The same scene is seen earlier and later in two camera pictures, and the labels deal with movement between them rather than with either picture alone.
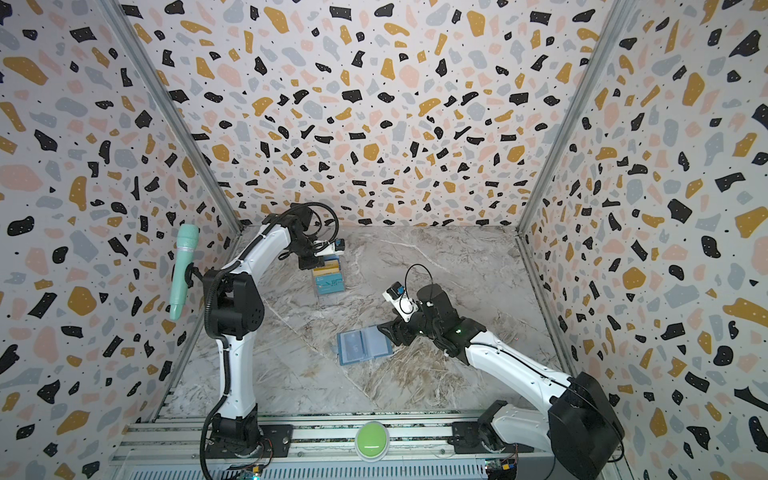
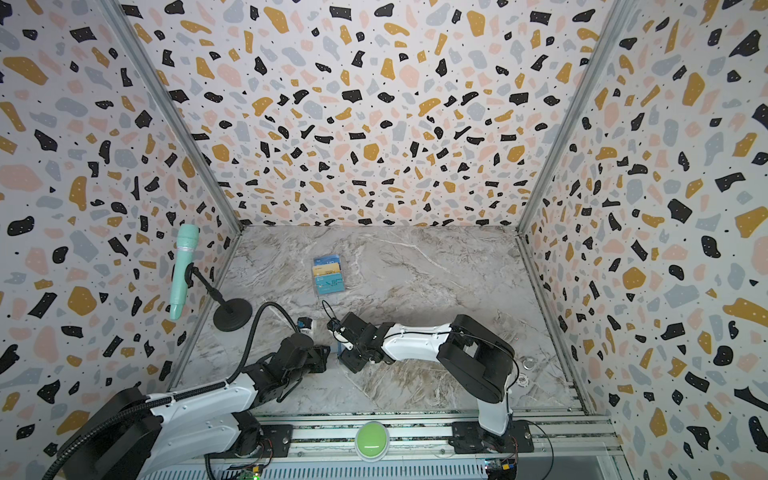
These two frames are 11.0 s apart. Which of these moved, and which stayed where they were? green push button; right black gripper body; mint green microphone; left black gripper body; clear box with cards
Moved: right black gripper body; left black gripper body
Stayed: mint green microphone; clear box with cards; green push button
